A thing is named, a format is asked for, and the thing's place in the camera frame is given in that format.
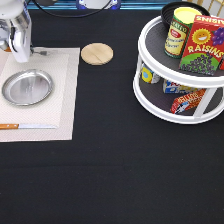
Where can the yellow green can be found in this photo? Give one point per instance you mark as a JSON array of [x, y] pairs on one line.
[[180, 27]]

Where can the red orange snack box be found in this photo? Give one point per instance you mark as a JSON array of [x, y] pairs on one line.
[[187, 101]]

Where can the wooden-handled knife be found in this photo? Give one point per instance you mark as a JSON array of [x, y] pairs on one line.
[[26, 126]]

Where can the white blue carton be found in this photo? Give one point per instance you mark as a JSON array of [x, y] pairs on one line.
[[172, 87]]

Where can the white two-tier turntable rack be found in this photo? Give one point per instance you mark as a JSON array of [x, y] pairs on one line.
[[151, 52]]

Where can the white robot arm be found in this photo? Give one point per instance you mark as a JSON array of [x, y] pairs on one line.
[[13, 5]]

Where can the beige woven placemat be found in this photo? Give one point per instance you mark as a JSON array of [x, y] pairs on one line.
[[57, 109]]

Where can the red raisins box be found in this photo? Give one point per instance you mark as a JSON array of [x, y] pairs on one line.
[[204, 49]]

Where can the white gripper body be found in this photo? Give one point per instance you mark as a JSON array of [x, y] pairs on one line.
[[15, 34]]

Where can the wooden-handled fork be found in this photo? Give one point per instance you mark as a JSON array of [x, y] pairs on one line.
[[43, 53]]

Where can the silver metal plate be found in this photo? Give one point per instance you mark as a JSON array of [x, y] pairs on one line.
[[27, 87]]

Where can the yellow and blue packet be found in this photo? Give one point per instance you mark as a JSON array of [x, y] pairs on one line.
[[148, 75]]

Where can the round wooden coaster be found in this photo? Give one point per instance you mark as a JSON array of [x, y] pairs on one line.
[[97, 53]]

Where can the black bowl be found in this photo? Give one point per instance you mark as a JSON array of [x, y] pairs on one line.
[[167, 11]]

